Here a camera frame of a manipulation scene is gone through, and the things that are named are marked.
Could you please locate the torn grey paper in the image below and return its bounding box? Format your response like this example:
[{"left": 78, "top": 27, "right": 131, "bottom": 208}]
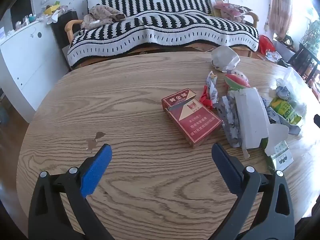
[{"left": 215, "top": 96, "right": 243, "bottom": 148}]

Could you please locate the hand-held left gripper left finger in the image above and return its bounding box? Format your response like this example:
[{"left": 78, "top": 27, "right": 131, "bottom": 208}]
[{"left": 28, "top": 144, "right": 118, "bottom": 240}]

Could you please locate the green potted plant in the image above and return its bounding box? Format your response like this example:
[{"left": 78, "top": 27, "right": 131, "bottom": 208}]
[{"left": 301, "top": 21, "right": 320, "bottom": 55}]

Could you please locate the yellow paper box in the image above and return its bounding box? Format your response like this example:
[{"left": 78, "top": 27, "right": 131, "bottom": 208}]
[{"left": 44, "top": 4, "right": 62, "bottom": 15}]

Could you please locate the pink printed cushion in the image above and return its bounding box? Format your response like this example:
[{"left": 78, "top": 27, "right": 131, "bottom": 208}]
[{"left": 210, "top": 0, "right": 250, "bottom": 20}]

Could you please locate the printed paper strip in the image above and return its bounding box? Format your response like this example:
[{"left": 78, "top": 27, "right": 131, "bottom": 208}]
[{"left": 206, "top": 71, "right": 219, "bottom": 103}]

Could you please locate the watermelon slice toy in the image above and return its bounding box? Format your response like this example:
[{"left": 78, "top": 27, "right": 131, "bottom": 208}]
[{"left": 224, "top": 70, "right": 250, "bottom": 90}]

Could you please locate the flattened white cardboard box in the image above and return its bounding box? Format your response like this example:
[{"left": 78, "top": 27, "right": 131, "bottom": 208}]
[{"left": 235, "top": 87, "right": 289, "bottom": 150}]

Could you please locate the clear plastic cup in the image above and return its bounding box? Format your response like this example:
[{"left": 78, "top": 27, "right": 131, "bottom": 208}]
[{"left": 211, "top": 46, "right": 240, "bottom": 72}]

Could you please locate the black chair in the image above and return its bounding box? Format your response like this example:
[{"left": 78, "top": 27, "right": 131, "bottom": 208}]
[{"left": 287, "top": 42, "right": 320, "bottom": 83}]

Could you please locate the beige floral garment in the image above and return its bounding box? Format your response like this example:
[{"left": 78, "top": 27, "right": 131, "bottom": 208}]
[{"left": 80, "top": 4, "right": 127, "bottom": 30}]

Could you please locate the red cigarette box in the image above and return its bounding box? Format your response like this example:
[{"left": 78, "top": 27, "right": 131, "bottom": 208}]
[{"left": 161, "top": 88, "right": 224, "bottom": 148}]

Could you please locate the wooden sofa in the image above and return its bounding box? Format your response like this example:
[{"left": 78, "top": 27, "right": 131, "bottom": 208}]
[{"left": 64, "top": 0, "right": 260, "bottom": 69}]

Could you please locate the patterned curtain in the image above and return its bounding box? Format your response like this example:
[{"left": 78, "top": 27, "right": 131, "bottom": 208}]
[{"left": 270, "top": 0, "right": 293, "bottom": 40}]

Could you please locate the red plastic bag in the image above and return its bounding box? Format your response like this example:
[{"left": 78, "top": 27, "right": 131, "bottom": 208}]
[{"left": 259, "top": 35, "right": 275, "bottom": 55}]

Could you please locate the green snack packet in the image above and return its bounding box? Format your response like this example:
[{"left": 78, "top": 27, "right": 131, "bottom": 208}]
[{"left": 266, "top": 97, "right": 303, "bottom": 125}]

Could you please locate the green and white small carton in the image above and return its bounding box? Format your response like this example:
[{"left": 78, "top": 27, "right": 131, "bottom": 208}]
[{"left": 265, "top": 140, "right": 293, "bottom": 172}]

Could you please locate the black side cabinet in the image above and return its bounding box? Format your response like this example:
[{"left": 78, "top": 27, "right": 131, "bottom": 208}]
[{"left": 51, "top": 10, "right": 79, "bottom": 53}]

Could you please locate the red plastic strip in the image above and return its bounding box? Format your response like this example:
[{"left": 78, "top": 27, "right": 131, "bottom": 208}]
[{"left": 199, "top": 85, "right": 216, "bottom": 110}]

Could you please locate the clear plastic bag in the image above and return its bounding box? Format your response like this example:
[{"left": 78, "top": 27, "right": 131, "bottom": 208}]
[{"left": 270, "top": 66, "right": 308, "bottom": 135}]

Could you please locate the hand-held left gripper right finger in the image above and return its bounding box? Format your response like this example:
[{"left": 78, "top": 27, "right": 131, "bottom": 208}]
[{"left": 211, "top": 143, "right": 295, "bottom": 240}]

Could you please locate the white cabinet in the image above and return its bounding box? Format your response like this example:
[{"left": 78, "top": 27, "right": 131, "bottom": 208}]
[{"left": 0, "top": 20, "right": 70, "bottom": 124}]

